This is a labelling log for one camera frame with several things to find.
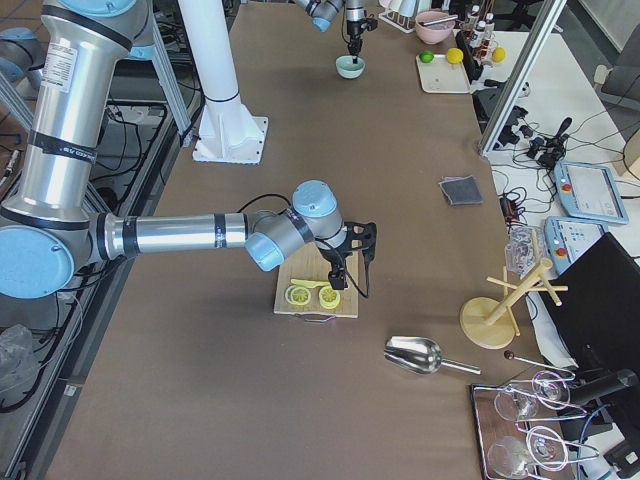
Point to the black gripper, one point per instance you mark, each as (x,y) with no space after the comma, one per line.
(332,257)
(354,26)

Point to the light green ceramic bowl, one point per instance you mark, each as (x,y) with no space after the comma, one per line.
(350,67)

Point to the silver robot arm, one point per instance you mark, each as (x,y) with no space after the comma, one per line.
(46,234)
(356,19)

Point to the pink bowl with ice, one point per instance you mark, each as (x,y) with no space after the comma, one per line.
(435,33)

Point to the metal tongs on bowl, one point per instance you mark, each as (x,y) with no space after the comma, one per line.
(440,20)

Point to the yellow plastic knife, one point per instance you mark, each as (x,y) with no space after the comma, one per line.
(317,283)

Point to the bamboo cutting board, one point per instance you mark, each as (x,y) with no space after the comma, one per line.
(308,264)

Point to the lemon slice stacked pair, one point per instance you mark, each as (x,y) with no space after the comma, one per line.
(297,295)

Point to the green lime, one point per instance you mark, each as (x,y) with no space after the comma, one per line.
(426,56)

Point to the cream plastic tray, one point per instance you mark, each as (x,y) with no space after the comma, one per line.
(439,76)

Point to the metal scoop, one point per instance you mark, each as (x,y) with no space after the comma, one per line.
(421,355)

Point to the yellow lemon behind bar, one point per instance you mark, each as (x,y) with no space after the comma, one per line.
(498,55)

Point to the grey folded cloth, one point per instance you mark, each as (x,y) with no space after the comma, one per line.
(461,191)

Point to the wooden mug tree stand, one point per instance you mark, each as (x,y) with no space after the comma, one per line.
(490,323)

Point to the clear plastic box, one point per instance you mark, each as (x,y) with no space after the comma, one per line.
(525,247)

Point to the teach pendant near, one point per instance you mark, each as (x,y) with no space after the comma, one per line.
(569,238)

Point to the teach pendant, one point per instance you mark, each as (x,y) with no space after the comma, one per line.
(589,191)
(569,238)

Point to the wine glass rack tray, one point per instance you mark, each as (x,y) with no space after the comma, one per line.
(517,427)

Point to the teach pendant far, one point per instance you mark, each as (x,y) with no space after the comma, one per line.
(589,191)

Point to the black monitor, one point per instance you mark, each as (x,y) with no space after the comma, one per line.
(598,321)

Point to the lemon slice near handle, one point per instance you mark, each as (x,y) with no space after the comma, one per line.
(328,297)

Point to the copper wire bottle rack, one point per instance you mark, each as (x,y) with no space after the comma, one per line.
(478,31)

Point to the white pedestal column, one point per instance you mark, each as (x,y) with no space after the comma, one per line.
(228,132)

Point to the aluminium frame post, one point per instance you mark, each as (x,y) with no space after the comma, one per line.
(542,28)

